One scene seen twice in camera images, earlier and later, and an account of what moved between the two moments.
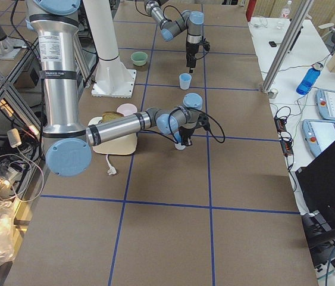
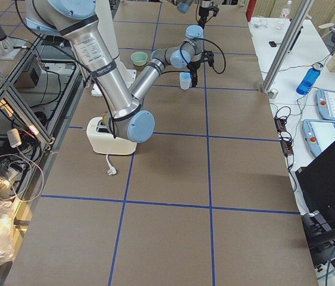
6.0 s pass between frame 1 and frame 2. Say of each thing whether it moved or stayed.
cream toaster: stayed
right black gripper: moved
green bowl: stayed
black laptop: stayed
